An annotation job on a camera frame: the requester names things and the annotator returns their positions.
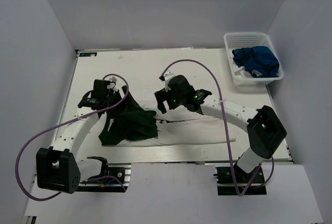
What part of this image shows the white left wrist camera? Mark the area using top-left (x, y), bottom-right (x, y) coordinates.
top-left (104, 76), bottom-right (117, 90)

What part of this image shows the white green raglan t-shirt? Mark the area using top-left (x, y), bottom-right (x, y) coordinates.
top-left (99, 95), bottom-right (236, 147)

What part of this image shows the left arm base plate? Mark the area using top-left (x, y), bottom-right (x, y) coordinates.
top-left (76, 164), bottom-right (131, 193)

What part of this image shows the blue t-shirt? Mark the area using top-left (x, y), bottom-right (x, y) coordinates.
top-left (232, 46), bottom-right (280, 78)

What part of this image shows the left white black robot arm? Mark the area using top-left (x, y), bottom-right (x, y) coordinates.
top-left (36, 79), bottom-right (121, 194)

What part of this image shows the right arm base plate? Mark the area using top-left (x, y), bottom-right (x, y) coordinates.
top-left (214, 166), bottom-right (267, 196)

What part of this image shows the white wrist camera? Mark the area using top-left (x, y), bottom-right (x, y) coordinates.
top-left (159, 70), bottom-right (175, 82)
top-left (104, 76), bottom-right (117, 90)

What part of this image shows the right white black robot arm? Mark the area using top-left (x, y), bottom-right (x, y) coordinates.
top-left (155, 73), bottom-right (287, 182)

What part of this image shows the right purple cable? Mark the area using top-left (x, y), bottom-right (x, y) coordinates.
top-left (159, 59), bottom-right (275, 197)

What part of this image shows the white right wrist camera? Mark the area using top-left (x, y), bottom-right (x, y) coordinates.
top-left (159, 70), bottom-right (175, 82)

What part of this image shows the white plastic basket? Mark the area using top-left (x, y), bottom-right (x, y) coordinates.
top-left (224, 32), bottom-right (284, 86)

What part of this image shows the dark label sticker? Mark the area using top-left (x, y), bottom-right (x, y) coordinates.
top-left (79, 52), bottom-right (98, 57)

